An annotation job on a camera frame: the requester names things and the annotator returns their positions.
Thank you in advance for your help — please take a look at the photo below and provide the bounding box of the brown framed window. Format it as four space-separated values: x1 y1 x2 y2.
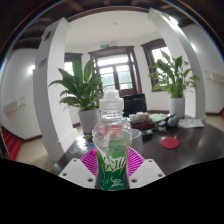
140 38 174 93
64 52 84 76

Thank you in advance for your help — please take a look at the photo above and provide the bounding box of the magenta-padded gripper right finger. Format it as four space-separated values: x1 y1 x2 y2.
127 147 167 190

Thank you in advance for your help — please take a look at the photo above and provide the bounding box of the dark grey round device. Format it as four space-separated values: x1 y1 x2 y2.
164 113 181 128

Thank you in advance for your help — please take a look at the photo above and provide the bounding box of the flat round red coaster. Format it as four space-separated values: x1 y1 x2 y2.
160 137 181 150

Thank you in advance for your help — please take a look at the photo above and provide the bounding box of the clear bottle with green label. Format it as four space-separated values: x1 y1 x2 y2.
91 89 133 191

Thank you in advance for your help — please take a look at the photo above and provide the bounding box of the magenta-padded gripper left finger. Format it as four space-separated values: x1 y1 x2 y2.
58 147 101 190

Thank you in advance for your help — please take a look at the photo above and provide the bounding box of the brown framed glass door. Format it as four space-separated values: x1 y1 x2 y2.
88 45 144 98

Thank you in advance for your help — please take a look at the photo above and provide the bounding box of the printed paper leaflet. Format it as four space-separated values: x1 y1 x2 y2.
177 118 206 129

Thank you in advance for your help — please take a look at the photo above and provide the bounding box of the leafy plant in white pot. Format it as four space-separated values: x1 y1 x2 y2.
148 49 201 119
48 58 104 134

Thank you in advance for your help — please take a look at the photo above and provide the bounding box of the black chair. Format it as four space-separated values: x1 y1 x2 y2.
121 93 148 118

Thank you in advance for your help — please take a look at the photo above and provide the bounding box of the green notepad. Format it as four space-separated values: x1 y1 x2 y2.
148 113 168 124

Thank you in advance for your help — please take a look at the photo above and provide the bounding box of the white mug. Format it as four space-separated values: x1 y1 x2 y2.
130 128 145 155

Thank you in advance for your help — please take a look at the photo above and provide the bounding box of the small black box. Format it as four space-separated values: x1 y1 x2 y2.
141 129 155 140

